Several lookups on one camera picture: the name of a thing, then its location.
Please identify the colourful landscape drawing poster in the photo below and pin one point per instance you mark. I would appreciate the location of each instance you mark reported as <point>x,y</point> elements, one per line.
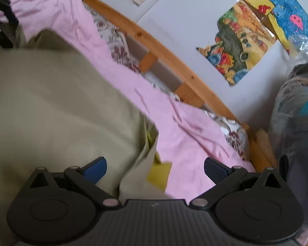
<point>236,43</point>

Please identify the pink bed sheet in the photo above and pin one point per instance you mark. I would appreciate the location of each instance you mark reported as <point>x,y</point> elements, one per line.
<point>190,143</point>

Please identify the wooden bed frame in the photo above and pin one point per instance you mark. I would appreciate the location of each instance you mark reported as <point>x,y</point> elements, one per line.
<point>169,53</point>

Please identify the floral patterned quilt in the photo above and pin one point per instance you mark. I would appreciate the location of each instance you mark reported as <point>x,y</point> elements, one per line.
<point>123,53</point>

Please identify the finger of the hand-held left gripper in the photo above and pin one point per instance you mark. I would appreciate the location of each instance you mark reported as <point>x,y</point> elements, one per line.
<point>7,11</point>

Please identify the clear plastic bag of clothes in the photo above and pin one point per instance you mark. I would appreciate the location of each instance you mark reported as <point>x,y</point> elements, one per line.
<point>295,112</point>

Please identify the olive beige brown hooded jacket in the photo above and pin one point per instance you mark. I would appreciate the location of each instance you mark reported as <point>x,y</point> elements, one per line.
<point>54,102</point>

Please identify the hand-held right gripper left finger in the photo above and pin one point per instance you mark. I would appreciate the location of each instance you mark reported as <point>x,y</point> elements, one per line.
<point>96,171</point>

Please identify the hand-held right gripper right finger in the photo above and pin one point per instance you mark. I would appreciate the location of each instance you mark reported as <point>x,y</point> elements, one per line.
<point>214,171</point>

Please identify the yellow and blue drawing poster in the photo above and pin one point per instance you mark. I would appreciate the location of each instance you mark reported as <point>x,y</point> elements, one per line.
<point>285,7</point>

